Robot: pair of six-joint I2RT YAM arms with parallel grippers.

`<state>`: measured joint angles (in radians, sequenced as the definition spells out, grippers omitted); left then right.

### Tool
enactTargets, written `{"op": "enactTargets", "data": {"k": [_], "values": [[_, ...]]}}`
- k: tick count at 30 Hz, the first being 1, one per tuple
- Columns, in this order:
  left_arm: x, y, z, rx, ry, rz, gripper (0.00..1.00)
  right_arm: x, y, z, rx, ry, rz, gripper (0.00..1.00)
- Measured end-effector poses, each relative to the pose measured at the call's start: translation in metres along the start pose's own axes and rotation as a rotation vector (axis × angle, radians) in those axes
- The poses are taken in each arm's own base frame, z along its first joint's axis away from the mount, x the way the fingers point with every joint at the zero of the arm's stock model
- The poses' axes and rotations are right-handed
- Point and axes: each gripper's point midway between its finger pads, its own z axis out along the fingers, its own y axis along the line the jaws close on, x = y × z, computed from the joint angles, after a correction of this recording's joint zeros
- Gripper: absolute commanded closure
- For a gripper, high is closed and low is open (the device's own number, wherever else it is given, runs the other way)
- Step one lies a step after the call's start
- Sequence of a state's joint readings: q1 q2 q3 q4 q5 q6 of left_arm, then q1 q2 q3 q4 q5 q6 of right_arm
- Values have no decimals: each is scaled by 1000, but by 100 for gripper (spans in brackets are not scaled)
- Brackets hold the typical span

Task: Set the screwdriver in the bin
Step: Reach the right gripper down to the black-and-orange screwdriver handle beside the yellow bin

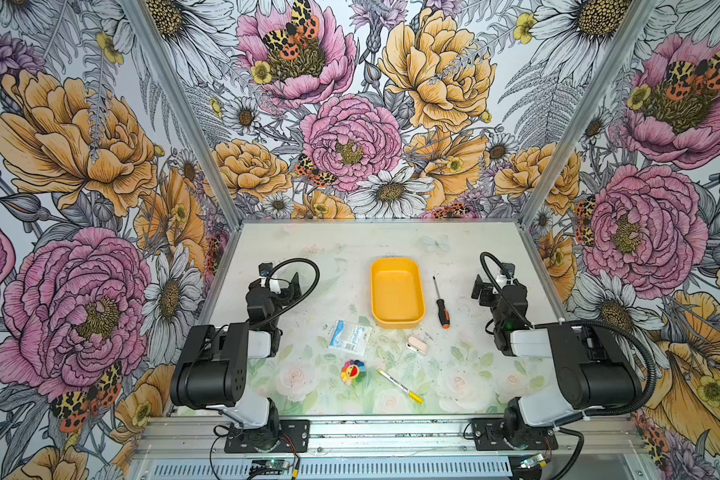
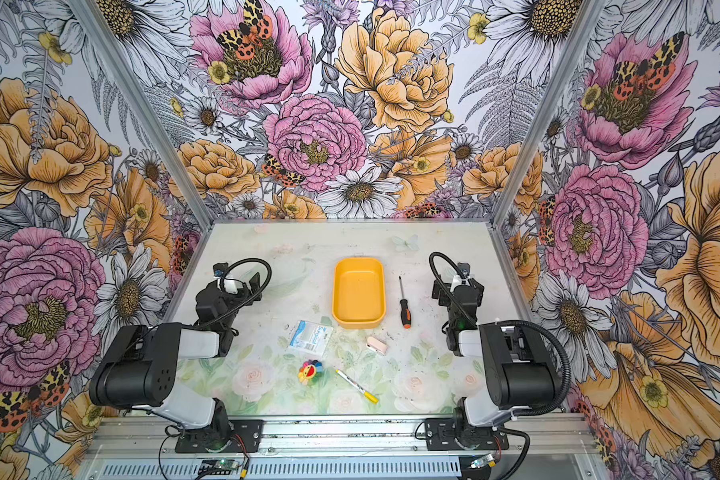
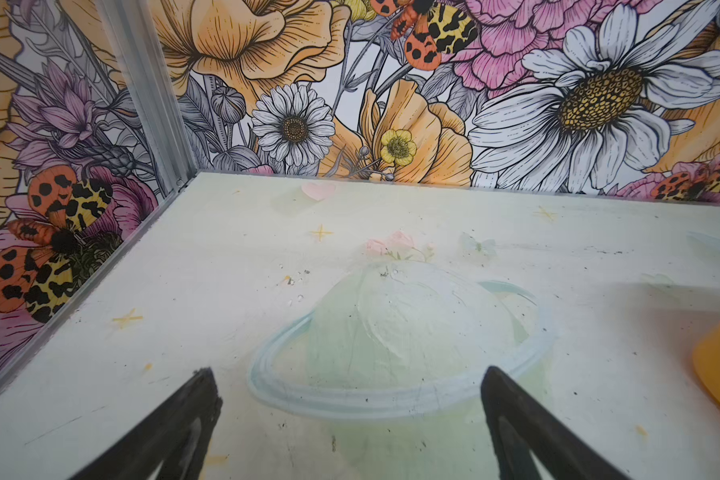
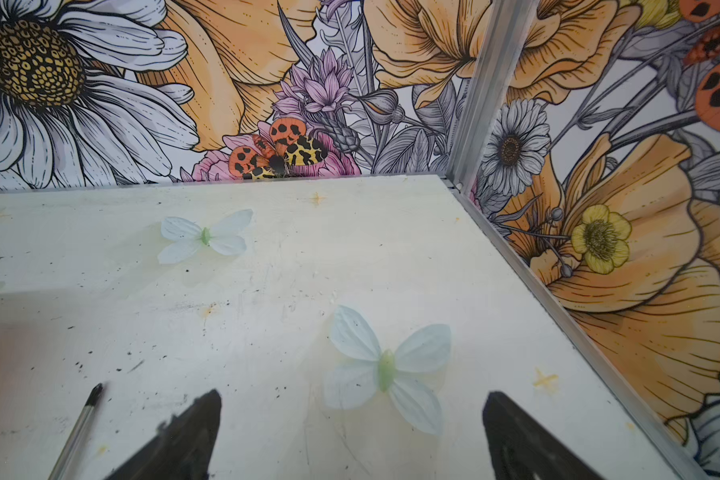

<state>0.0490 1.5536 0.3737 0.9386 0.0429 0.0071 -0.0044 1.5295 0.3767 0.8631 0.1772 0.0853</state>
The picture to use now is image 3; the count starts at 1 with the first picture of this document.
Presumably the left aluminium corner post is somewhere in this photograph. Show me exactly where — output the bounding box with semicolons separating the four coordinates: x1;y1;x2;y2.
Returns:
96;1;197;195

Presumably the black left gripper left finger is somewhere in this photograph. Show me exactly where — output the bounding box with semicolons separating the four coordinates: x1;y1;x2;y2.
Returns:
73;367;223;479

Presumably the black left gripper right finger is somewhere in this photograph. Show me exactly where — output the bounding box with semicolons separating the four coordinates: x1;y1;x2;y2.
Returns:
480;366;628;480

